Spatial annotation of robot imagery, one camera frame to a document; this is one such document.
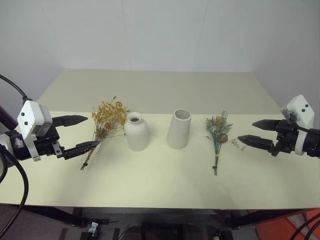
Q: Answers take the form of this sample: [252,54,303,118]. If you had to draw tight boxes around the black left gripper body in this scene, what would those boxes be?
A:
[32,122,64,159]

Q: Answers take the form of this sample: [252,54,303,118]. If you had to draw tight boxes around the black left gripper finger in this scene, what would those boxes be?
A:
[62,140,102,161]
[51,114,89,128]

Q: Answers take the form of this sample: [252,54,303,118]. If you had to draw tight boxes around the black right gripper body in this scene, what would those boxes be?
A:
[270,119,300,158]

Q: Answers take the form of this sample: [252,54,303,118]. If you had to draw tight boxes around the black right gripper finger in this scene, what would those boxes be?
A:
[237,134,275,154]
[251,119,279,131]

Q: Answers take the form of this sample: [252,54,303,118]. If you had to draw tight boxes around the white bottle-shaped ceramic vase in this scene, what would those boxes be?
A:
[123,111,150,152]

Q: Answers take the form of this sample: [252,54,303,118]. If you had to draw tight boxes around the white tapered ceramic vase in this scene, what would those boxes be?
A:
[166,108,192,150]

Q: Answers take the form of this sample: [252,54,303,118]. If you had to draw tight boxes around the yellow dried flower bouquet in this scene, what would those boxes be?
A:
[79,95,131,171]

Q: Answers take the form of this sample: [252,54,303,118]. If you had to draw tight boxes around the green dried flower bouquet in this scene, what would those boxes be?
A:
[205,109,247,177]

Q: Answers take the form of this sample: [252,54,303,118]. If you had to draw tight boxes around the orange floor mat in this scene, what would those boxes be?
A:
[253,209,320,240]

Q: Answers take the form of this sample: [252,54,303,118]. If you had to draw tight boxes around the dark rounded shape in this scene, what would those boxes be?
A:
[119,224,142,240]

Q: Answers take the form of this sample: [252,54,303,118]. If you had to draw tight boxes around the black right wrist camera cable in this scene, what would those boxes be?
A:
[296,125,320,135]

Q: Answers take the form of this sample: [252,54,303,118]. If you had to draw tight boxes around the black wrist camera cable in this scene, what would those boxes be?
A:
[0,74,33,102]
[296,125,320,135]

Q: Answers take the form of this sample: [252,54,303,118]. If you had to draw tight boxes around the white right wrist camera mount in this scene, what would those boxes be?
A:
[279,94,316,156]

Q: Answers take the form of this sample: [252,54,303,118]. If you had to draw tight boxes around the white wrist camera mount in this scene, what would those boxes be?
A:
[16,99,54,162]
[279,94,316,156]

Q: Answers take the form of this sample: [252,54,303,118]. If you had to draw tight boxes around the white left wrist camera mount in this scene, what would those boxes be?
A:
[16,99,54,162]

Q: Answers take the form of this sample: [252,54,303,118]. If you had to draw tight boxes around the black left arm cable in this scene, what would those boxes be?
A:
[0,143,30,240]

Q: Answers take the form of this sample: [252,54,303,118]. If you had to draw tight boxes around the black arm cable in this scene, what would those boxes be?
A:
[291,211,320,240]
[0,143,30,240]

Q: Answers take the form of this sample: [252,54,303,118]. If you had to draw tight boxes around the black left wrist camera cable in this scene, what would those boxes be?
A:
[0,74,33,102]

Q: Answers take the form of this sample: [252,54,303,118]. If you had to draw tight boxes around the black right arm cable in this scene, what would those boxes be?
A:
[291,211,320,240]

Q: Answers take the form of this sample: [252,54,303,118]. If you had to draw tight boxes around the black metal table frame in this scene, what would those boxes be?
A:
[0,202,320,230]

